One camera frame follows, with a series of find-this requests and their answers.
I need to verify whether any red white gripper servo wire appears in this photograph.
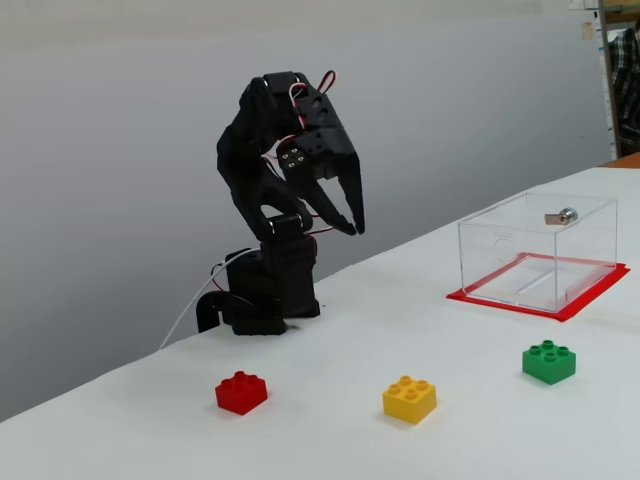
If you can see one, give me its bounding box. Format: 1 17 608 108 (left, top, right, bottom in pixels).
289 69 339 134

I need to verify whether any brown wooden desk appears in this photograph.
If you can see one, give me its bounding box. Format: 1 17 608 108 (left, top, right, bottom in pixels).
598 152 640 170

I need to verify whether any silver box lock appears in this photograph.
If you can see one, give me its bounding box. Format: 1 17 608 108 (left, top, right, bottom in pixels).
543 206 579 227

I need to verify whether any red white arm servo wire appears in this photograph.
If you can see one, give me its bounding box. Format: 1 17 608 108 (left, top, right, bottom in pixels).
302 213 335 237

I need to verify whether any person in plaid shirt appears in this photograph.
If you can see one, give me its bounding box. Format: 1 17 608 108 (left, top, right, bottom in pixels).
607 27 640 146

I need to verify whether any red tape frame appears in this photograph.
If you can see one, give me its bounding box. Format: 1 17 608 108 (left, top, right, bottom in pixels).
445 252 631 324

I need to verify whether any yellow lego brick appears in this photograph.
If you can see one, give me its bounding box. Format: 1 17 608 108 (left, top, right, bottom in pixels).
382 375 438 426

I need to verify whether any black table clamp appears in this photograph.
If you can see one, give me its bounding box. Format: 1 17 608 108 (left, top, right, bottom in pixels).
194 289 234 335

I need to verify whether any transparent plastic box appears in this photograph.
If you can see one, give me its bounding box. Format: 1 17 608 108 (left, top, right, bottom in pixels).
457 192 619 315

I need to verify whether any red lego brick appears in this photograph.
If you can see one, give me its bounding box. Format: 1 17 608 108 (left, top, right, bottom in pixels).
214 370 269 416

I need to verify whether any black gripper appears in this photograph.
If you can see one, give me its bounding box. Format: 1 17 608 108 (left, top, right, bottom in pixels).
279 124 367 237

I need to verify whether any white cable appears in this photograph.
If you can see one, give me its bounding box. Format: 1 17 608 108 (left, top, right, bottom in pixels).
158 254 236 351

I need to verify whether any green lego brick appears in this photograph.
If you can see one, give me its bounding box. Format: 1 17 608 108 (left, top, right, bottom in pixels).
521 339 577 387

